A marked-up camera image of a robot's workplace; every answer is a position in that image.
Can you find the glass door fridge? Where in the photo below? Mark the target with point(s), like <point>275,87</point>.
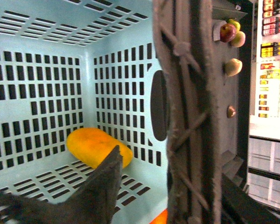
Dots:
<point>264,171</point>

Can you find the small brown fruit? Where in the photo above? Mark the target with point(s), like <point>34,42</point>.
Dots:
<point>231,111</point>

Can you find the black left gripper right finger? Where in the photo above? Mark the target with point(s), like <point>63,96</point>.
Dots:
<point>239,208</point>

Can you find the orange fruit below basket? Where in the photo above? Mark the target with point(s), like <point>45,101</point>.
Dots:
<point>161,218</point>

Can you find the yellow green apple lower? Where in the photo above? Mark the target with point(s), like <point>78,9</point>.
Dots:
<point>233,67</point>

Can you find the red green apple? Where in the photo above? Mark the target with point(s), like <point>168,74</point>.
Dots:
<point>227,32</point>

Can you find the light teal plastic basket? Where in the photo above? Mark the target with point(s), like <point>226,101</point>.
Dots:
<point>69,64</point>

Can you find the yellow green apple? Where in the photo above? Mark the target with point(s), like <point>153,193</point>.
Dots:
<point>239,40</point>
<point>233,67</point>

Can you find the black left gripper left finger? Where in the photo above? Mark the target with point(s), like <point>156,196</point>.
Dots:
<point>93,203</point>

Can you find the product shelf with bottles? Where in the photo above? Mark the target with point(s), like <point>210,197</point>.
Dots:
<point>265,70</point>

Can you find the yellow mango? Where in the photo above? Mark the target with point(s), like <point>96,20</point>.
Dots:
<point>92,145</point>

